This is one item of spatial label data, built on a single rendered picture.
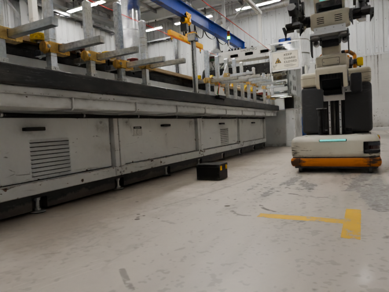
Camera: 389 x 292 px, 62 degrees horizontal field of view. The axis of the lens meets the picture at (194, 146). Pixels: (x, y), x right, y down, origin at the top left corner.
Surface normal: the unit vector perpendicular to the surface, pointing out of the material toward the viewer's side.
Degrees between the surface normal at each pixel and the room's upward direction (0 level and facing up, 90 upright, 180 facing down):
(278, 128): 90
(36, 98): 90
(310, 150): 90
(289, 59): 90
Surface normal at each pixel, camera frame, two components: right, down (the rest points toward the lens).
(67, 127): 0.89, -0.03
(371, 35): -0.46, 0.07
